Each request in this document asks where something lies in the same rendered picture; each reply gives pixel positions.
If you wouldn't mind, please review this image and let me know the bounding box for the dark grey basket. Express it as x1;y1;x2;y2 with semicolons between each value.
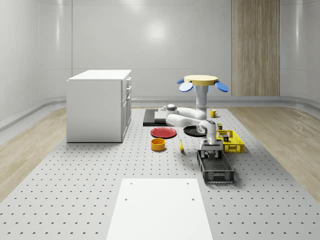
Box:
196;149;235;185

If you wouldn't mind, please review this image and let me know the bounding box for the white board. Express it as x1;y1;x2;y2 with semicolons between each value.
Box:
105;178;214;240

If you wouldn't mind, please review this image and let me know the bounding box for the red plate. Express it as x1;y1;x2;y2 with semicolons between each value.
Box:
150;126;178;139

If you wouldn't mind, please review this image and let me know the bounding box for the yellow bowl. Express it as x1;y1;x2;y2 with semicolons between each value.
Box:
150;138;166;152

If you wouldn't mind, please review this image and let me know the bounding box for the white cabinet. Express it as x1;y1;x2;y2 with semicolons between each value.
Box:
66;69;133;144

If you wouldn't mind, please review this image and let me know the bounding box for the yellow basket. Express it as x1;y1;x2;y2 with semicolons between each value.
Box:
215;129;246;154

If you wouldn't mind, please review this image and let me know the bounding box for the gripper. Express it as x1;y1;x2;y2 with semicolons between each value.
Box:
199;139;224;160

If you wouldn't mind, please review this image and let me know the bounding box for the drone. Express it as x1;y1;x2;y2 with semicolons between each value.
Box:
176;74;229;93

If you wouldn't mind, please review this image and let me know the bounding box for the black plate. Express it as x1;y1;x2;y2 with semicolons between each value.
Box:
183;125;208;137

